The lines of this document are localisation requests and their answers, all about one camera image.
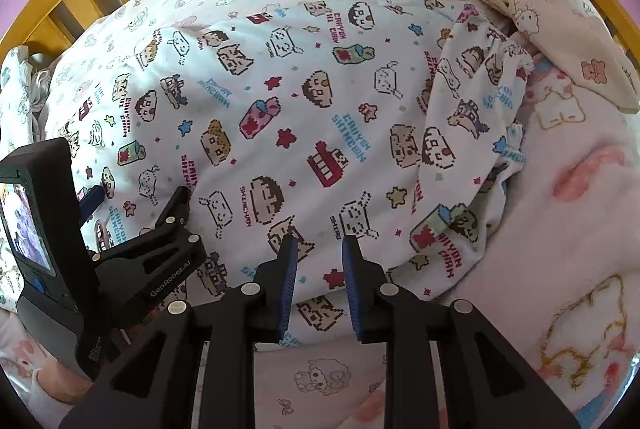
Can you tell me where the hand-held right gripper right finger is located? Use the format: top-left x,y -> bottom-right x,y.
340,234 -> 583,429

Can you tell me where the pink printed quilt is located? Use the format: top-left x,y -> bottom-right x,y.
0,44 -> 53,150

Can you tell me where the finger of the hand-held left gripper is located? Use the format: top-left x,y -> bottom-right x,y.
77,185 -> 106,221
152,186 -> 196,232

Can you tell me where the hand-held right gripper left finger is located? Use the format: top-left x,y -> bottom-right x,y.
57,234 -> 301,429

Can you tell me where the pink fleece blanket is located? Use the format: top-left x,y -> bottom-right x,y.
480,39 -> 640,415

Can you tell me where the person's left forearm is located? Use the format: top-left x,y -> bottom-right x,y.
30,361 -> 98,415

